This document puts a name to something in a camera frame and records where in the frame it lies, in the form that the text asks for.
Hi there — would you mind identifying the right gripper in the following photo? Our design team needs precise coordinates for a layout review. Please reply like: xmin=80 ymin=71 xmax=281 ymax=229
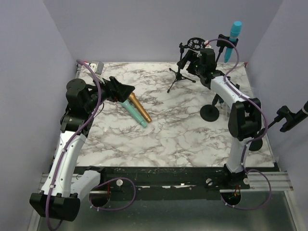
xmin=178 ymin=50 xmax=205 ymax=77

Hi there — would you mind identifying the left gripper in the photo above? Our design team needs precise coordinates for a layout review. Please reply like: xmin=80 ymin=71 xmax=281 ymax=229
xmin=85 ymin=74 xmax=135 ymax=112

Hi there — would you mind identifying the gold microphone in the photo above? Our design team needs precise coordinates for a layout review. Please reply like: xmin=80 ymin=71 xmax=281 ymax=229
xmin=128 ymin=93 xmax=152 ymax=123

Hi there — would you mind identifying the mint green microphone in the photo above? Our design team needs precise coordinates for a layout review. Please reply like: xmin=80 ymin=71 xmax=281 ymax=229
xmin=120 ymin=100 xmax=147 ymax=128

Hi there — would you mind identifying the black tripod mic stand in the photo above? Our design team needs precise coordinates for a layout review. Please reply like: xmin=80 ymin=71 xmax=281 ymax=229
xmin=167 ymin=37 xmax=205 ymax=93

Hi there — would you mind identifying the black round-base clip stand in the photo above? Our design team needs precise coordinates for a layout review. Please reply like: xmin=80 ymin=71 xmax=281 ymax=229
xmin=216 ymin=34 xmax=238 ymax=62

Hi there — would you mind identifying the blue microphone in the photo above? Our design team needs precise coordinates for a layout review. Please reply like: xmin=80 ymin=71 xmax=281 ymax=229
xmin=224 ymin=21 xmax=242 ymax=63

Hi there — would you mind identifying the black round-base shock-mount stand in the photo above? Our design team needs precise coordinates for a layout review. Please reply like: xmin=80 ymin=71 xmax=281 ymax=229
xmin=200 ymin=94 xmax=222 ymax=122

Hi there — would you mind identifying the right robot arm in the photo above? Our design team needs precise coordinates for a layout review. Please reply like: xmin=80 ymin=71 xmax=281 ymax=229
xmin=177 ymin=48 xmax=261 ymax=189

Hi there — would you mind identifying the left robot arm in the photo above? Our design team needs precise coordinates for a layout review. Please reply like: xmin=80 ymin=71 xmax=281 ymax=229
xmin=29 ymin=77 xmax=135 ymax=221

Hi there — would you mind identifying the black microphone on right stand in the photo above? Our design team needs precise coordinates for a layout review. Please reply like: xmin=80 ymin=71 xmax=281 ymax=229
xmin=289 ymin=101 xmax=308 ymax=129

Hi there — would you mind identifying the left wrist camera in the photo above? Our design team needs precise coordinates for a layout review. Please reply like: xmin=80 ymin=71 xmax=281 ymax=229
xmin=85 ymin=61 xmax=104 ymax=82

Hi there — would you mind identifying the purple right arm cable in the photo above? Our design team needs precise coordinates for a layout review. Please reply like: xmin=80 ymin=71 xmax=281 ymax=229
xmin=206 ymin=38 xmax=269 ymax=167

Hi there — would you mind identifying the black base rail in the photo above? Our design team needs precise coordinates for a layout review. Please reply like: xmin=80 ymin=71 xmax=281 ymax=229
xmin=79 ymin=166 xmax=251 ymax=200

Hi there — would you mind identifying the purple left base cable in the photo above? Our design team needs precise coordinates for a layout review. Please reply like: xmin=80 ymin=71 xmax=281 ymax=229
xmin=90 ymin=178 xmax=138 ymax=212

